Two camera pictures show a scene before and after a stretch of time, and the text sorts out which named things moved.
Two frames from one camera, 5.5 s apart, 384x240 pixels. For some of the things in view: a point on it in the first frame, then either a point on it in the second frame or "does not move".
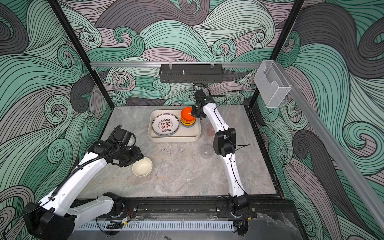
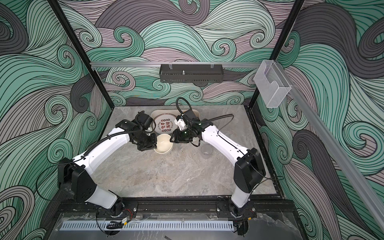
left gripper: (137, 155) -> (153, 145)
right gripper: (193, 113) -> (178, 138)
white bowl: (142, 167) -> (164, 145)
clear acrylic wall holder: (273, 86) does not move
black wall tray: (194, 73) does not move
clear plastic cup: (206, 151) does not move
